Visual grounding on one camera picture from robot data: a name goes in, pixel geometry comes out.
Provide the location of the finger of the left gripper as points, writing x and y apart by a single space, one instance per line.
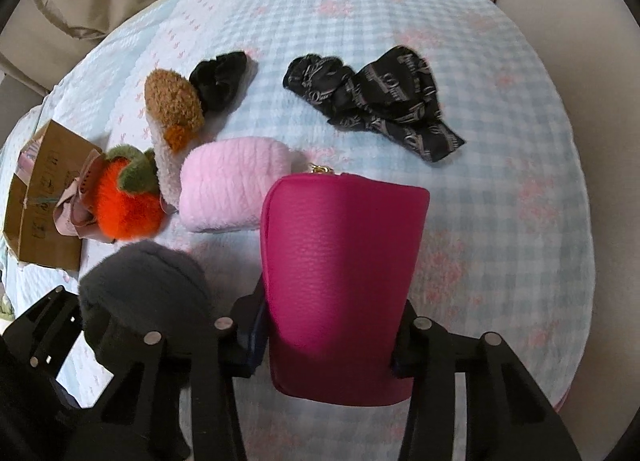
35 346

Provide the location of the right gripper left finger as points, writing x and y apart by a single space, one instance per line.
234 346

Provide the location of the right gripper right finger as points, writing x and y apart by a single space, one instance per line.
508 417

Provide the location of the grey sock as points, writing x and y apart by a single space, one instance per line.
143 288

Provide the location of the dusty pink cloth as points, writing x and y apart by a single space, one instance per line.
75 213

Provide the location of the orange plush fruit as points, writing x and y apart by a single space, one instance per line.
126 198

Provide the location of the magenta leather pouch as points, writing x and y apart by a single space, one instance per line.
338 257

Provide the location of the pink fluffy scrunchie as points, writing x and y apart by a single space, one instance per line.
223 184

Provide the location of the blue pink checked bedspread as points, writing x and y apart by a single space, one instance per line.
506 248

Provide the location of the cardboard box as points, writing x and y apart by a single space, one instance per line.
29 224

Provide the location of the black fuzzy scrunchie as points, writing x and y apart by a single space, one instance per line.
217 81

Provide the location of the black patterned scarf scrunchie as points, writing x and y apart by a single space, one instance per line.
395 96

